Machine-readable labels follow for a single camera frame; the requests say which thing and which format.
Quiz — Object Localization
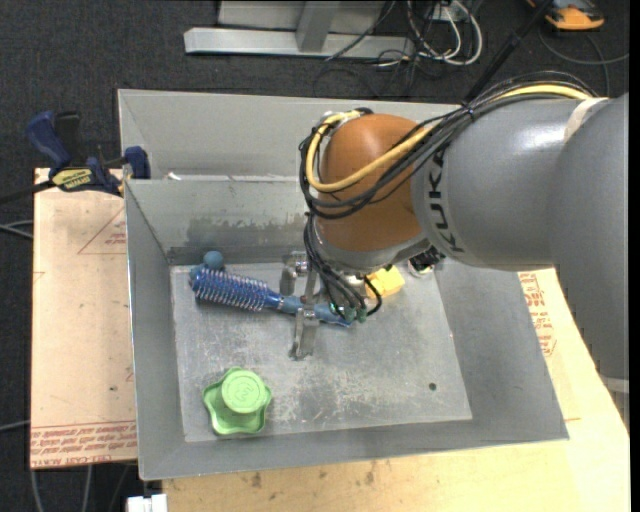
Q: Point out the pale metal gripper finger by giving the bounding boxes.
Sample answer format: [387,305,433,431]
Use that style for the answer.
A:
[288,307,321,362]
[279,254,311,296]

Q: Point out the blue round hairbrush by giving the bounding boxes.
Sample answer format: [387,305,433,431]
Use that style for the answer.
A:
[188,265,353,329]

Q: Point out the yellow toy block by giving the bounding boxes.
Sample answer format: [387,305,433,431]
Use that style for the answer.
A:
[363,264,407,300]

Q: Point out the grey metal bin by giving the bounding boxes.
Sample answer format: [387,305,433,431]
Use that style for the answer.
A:
[117,88,570,482]

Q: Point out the green flower-shaped lid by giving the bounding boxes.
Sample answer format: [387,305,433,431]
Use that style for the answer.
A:
[201,366,274,438]

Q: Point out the brown cardboard board, red print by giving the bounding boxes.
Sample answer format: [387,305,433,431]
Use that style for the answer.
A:
[29,167,581,471]

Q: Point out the black cylinder on white bracket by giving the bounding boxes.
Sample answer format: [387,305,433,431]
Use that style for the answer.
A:
[407,246,447,277]

